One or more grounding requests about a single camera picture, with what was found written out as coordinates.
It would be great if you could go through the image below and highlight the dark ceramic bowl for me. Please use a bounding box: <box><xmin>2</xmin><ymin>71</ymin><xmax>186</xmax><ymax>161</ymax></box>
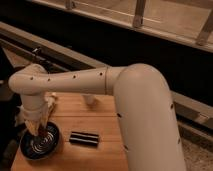
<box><xmin>20</xmin><ymin>122</ymin><xmax>60</xmax><ymax>160</ymax></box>

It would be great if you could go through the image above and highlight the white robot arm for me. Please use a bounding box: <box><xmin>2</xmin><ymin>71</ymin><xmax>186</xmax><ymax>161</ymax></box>
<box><xmin>9</xmin><ymin>63</ymin><xmax>186</xmax><ymax>171</ymax></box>

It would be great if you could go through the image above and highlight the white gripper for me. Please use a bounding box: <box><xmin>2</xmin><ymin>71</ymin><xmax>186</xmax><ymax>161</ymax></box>
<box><xmin>21</xmin><ymin>94</ymin><xmax>56</xmax><ymax>136</ymax></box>

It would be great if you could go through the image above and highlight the dark red pepper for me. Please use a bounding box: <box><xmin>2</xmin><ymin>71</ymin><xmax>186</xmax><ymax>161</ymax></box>
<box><xmin>38</xmin><ymin>126</ymin><xmax>48</xmax><ymax>137</ymax></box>

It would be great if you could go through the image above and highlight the black rectangular block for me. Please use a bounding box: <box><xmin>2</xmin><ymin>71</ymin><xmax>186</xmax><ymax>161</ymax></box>
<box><xmin>69</xmin><ymin>131</ymin><xmax>99</xmax><ymax>147</ymax></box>

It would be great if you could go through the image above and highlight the white cup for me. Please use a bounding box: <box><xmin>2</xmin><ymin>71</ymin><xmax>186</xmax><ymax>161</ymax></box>
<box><xmin>83</xmin><ymin>94</ymin><xmax>96</xmax><ymax>105</ymax></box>

